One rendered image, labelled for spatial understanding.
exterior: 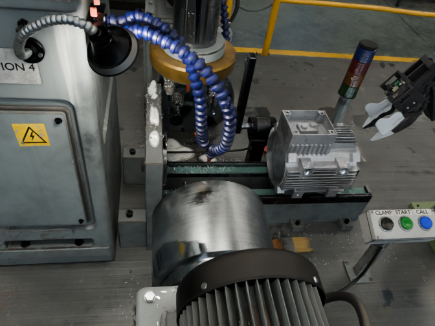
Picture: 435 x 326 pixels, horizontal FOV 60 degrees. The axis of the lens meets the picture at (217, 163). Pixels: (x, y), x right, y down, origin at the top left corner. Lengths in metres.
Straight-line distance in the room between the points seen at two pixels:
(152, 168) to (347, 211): 0.66
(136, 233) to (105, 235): 0.10
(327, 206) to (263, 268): 0.77
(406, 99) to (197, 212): 0.52
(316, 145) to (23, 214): 0.70
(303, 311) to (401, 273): 0.85
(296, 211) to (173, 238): 0.54
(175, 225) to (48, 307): 0.44
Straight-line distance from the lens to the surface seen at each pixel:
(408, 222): 0.97
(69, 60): 0.63
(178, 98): 1.10
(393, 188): 1.46
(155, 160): 0.81
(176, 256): 0.68
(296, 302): 0.42
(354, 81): 1.33
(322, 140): 0.98
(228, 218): 0.69
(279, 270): 0.42
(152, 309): 0.61
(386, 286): 1.19
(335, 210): 1.20
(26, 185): 0.83
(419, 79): 0.93
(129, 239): 1.05
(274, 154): 1.13
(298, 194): 1.04
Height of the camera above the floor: 1.72
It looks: 45 degrees down
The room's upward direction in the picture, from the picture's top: 10 degrees clockwise
